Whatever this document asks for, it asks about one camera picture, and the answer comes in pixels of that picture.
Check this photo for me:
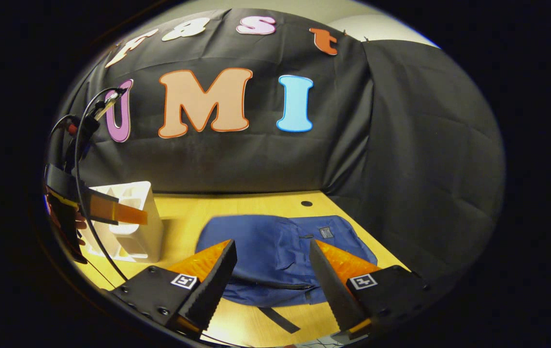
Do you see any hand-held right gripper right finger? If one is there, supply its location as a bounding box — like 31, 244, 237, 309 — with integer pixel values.
309, 239, 431, 342

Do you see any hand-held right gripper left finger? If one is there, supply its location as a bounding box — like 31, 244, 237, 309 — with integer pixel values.
111, 239, 237, 339

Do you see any white bookshelf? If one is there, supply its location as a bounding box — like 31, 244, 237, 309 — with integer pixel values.
80, 181, 164, 264

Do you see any black backdrop cloth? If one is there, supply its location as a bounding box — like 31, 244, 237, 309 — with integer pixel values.
56, 7, 506, 291

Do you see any black cable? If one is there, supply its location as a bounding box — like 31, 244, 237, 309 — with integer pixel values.
74, 87, 129, 282

